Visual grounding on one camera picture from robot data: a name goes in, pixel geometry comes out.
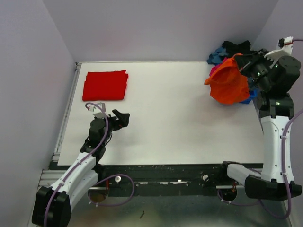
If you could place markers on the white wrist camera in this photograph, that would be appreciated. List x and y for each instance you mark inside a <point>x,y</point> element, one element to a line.
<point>99,110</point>
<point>284,48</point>

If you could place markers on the magenta t shirt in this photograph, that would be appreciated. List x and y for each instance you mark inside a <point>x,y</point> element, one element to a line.
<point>215,68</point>

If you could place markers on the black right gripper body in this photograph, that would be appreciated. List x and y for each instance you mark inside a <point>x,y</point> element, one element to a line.
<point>258,70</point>

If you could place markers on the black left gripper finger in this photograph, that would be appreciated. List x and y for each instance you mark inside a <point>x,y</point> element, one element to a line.
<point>123,119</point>
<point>116,113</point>

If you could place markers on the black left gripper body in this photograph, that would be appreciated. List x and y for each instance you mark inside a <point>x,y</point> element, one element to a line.
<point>112,125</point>

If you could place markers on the blue plastic bin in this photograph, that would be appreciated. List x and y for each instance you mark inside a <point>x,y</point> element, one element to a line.
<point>253,94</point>

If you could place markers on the orange t shirt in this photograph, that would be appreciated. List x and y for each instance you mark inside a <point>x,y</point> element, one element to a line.
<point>227,85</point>

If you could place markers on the grey blue t shirt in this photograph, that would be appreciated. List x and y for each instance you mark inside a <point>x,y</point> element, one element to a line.
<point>217,56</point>

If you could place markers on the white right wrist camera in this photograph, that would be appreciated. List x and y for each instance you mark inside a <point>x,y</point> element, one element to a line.
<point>284,48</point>

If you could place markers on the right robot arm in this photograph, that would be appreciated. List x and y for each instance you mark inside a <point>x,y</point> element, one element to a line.
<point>273,73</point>

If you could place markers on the aluminium frame profile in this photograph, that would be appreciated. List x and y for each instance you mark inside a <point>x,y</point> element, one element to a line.
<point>57,149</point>

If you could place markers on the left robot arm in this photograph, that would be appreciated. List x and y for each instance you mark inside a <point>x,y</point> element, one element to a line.
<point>54,204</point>

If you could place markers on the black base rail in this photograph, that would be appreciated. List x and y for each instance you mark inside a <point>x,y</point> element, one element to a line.
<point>165,180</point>

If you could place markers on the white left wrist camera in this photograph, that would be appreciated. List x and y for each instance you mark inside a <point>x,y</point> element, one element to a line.
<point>99,110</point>

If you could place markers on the folded red t shirt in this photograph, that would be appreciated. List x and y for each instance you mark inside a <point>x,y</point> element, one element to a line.
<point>105,86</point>

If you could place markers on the black t shirt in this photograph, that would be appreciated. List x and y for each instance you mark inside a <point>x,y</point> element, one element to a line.
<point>232,49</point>

